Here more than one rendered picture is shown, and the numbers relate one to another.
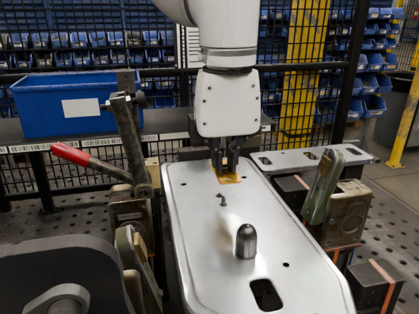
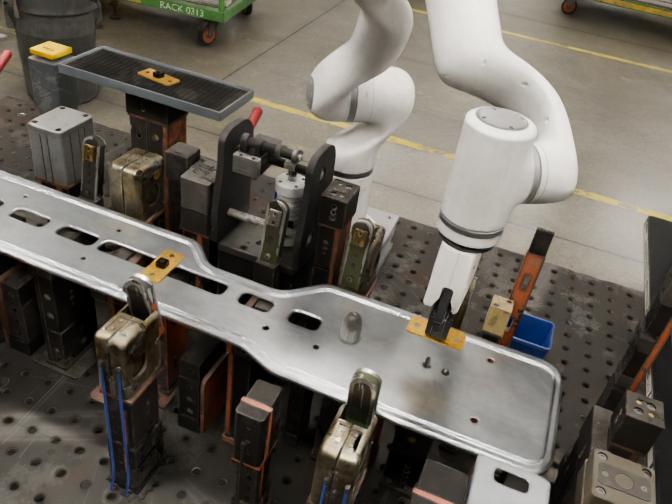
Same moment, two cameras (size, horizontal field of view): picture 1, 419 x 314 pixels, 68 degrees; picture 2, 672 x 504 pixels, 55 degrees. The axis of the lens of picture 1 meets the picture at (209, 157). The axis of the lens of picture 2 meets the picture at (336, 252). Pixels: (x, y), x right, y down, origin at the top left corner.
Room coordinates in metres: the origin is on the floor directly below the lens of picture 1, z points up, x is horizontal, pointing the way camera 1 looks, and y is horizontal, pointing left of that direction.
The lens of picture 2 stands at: (0.68, -0.72, 1.70)
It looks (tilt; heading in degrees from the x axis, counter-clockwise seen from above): 36 degrees down; 119
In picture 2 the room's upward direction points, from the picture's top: 9 degrees clockwise
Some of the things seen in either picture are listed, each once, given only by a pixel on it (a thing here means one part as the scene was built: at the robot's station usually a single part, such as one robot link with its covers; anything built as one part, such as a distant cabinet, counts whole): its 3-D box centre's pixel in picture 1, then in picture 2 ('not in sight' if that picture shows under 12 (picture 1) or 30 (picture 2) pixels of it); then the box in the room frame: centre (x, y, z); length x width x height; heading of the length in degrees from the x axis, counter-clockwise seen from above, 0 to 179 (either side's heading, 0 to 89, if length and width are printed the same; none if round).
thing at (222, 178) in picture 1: (224, 169); (437, 330); (0.48, -0.03, 1.07); 0.08 x 0.04 x 0.01; 13
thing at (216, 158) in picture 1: (211, 153); not in sight; (0.47, 0.00, 1.11); 0.03 x 0.03 x 0.07; 13
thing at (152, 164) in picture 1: (156, 237); (473, 381); (0.53, 0.11, 0.88); 0.04 x 0.04 x 0.36; 13
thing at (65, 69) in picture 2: not in sight; (157, 80); (-0.28, 0.14, 1.16); 0.37 x 0.14 x 0.02; 13
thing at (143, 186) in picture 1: (143, 190); not in sight; (0.42, 0.11, 1.06); 0.03 x 0.01 x 0.03; 103
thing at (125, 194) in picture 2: not in sight; (139, 243); (-0.17, -0.01, 0.89); 0.13 x 0.11 x 0.38; 103
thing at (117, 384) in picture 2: not in sight; (133, 402); (0.12, -0.29, 0.87); 0.12 x 0.09 x 0.35; 103
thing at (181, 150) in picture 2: not in sight; (183, 234); (-0.12, 0.06, 0.90); 0.05 x 0.05 x 0.40; 13
